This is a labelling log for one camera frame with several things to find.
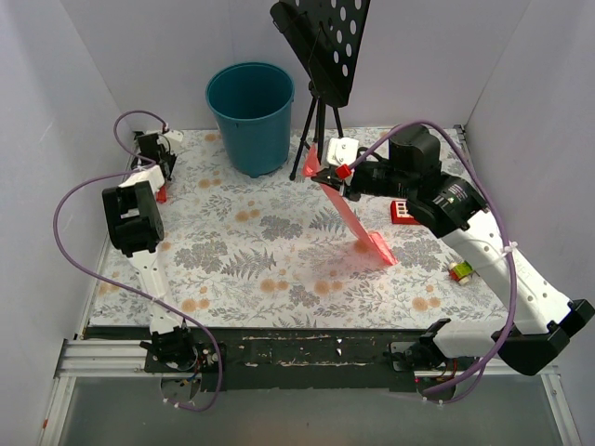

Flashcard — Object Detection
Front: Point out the teal plastic trash bin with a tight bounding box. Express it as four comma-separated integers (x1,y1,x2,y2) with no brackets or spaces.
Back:
205,62,295,177

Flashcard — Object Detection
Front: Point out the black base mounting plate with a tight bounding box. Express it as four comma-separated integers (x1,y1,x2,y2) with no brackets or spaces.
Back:
143,327,478,394

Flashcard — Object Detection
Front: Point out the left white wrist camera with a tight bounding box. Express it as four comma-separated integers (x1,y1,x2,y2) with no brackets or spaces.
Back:
161,129,184,145

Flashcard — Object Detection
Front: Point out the red toy calculator block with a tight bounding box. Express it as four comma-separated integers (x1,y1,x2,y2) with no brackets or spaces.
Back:
390,200,419,225

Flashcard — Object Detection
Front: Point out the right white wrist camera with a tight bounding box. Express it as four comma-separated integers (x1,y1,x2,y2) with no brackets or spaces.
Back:
322,138,359,179

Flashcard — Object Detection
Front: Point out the red plastic trash bag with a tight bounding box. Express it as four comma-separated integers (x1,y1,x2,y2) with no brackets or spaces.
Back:
302,143,398,266

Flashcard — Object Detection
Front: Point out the floral patterned table mat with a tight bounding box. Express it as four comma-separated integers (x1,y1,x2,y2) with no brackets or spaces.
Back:
87,127,515,331

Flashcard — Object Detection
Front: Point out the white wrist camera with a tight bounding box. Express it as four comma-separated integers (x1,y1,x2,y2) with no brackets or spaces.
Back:
161,129,184,145
322,138,359,179

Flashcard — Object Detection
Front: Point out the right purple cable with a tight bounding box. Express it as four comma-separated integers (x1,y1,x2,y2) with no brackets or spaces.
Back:
350,121,520,404

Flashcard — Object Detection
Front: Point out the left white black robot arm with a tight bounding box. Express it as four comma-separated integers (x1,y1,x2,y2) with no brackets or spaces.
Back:
102,130,198,372

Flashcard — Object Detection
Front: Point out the black perforated music stand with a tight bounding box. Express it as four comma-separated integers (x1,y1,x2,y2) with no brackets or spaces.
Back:
270,0,370,180

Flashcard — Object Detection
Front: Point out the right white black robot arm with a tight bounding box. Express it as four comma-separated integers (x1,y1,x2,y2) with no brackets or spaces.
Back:
311,123,594,375

